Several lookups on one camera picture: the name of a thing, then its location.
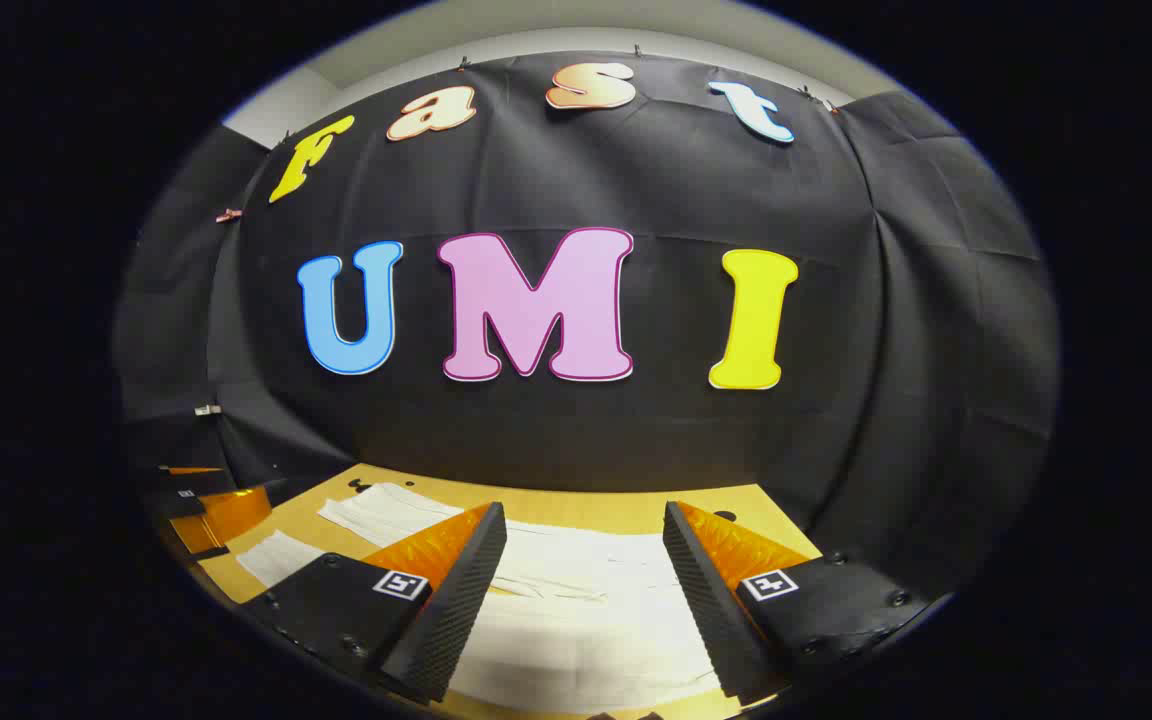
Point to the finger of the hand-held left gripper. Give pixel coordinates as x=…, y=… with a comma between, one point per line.
x=198, y=485
x=236, y=515

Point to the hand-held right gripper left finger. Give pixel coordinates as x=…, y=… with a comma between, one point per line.
x=456, y=600

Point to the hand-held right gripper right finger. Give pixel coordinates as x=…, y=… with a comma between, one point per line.
x=701, y=600

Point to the white jeans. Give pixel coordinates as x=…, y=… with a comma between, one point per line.
x=576, y=640

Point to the pink clip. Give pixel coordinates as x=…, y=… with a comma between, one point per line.
x=229, y=215

